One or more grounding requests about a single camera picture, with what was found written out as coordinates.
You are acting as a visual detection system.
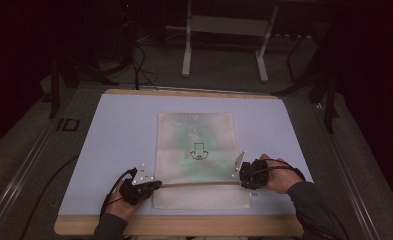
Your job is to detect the wooden table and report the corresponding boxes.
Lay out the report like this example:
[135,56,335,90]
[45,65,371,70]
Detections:
[53,88,305,238]

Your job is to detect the right hand-held gripper black cable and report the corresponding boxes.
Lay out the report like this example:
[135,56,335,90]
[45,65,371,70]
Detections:
[254,158,307,183]

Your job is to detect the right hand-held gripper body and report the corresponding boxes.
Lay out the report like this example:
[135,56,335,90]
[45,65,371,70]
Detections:
[233,150,271,191]

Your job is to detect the light blue table mat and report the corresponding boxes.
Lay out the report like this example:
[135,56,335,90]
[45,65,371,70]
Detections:
[57,93,315,217]

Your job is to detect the hand-held gripper black cable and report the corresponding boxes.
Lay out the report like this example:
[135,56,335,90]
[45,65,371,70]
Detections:
[254,158,307,183]
[99,167,139,221]

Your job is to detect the black floor cables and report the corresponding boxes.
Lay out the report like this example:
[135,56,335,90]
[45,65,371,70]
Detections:
[97,39,159,91]

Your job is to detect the left hand-held gripper black cable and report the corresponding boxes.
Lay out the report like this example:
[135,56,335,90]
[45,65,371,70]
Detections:
[99,167,139,221]

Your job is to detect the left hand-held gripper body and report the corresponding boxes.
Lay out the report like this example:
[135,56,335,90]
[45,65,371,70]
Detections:
[118,163,156,206]

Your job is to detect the person's left hand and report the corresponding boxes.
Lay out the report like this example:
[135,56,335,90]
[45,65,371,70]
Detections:
[104,179,142,223]

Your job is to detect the white metal stand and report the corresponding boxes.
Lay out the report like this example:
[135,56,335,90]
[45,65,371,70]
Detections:
[165,0,280,84]

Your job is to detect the person's right hand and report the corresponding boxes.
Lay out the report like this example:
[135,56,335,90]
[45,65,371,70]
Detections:
[258,153,306,195]

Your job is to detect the black metal stand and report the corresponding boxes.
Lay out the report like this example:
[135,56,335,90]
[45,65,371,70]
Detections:
[48,54,121,120]
[271,33,341,135]

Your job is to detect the metal floor rail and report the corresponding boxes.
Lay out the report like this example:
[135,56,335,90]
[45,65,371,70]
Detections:
[0,114,63,240]
[312,99,382,240]

